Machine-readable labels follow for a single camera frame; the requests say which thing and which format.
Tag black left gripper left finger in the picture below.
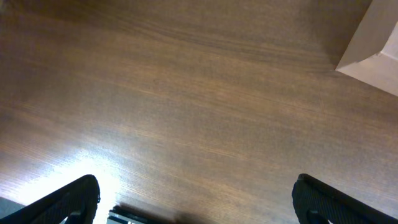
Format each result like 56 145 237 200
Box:
1 174 100 224

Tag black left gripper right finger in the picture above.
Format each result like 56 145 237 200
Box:
292 174 397 224

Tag brown cardboard box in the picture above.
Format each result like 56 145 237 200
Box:
336 0 397 96

